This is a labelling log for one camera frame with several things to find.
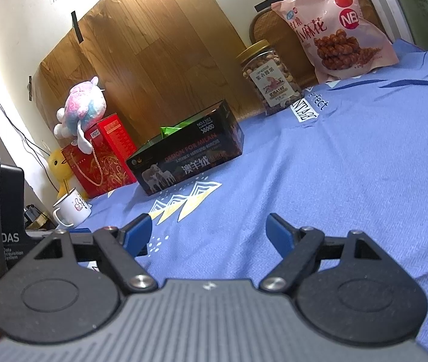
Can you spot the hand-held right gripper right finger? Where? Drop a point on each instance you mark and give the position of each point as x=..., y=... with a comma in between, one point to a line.
x=280, y=233

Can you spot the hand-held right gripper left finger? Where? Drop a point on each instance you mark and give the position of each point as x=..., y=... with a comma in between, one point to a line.
x=138, y=230

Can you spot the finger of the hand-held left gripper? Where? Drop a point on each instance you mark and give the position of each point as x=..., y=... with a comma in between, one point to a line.
x=80, y=230

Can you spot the dark printed cardboard box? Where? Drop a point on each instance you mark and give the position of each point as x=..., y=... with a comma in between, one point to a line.
x=187, y=162

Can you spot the bright green snack packet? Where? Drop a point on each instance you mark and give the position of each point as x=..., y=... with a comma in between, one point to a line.
x=174, y=129

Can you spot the white enamel mug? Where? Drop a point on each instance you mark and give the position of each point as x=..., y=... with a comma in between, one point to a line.
x=73, y=207

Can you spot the small black device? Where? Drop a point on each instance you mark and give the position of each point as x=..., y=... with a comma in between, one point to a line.
x=34, y=213

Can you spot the yellow plush duck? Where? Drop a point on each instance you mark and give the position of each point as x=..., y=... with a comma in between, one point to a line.
x=60, y=169

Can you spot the red gift box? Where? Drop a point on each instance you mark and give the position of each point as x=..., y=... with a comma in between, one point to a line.
x=100, y=158

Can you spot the blue printed cloth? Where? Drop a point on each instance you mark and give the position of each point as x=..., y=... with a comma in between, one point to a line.
x=349, y=158

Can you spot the black tape strip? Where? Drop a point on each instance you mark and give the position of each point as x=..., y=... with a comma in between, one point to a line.
x=30, y=88
x=77, y=26

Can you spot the pastel plush toy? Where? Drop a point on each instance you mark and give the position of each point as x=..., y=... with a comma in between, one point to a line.
x=80, y=109

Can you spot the clear nut jar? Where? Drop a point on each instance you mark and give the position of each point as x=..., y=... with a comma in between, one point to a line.
x=274, y=79

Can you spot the wood-grain sheet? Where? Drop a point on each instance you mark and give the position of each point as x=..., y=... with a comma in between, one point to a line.
x=161, y=45

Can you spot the pink snack bag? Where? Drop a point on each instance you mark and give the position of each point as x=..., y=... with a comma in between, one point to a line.
x=330, y=26

